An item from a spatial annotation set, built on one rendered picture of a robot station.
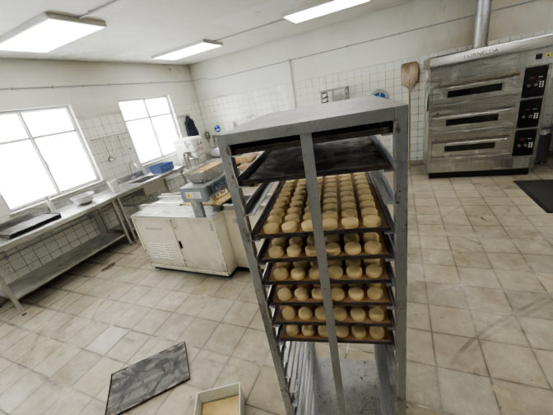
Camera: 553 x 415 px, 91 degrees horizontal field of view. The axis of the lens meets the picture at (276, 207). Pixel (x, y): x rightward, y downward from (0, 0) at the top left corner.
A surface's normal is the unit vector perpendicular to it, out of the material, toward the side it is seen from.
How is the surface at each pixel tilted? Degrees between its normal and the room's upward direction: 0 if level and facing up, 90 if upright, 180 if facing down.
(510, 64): 90
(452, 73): 90
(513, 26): 90
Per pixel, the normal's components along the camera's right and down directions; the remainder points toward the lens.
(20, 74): 0.91, 0.00
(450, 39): -0.37, 0.41
